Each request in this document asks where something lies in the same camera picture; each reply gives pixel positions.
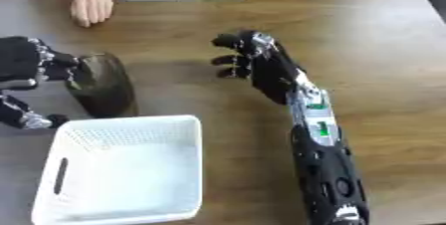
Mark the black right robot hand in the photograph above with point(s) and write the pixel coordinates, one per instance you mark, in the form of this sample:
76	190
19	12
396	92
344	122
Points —
267	66

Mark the person's hand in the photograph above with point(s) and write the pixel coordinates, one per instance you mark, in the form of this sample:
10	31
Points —
90	6

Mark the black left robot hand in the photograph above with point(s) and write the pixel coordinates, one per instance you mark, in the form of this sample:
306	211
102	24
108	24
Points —
20	59

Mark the white plastic basket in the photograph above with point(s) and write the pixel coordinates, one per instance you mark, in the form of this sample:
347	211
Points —
122	171

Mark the silver and black right robot arm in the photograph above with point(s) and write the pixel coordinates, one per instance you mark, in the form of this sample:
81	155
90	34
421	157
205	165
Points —
325	156

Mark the dark glass bottle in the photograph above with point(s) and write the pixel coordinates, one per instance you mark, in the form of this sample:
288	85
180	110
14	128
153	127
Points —
102	84

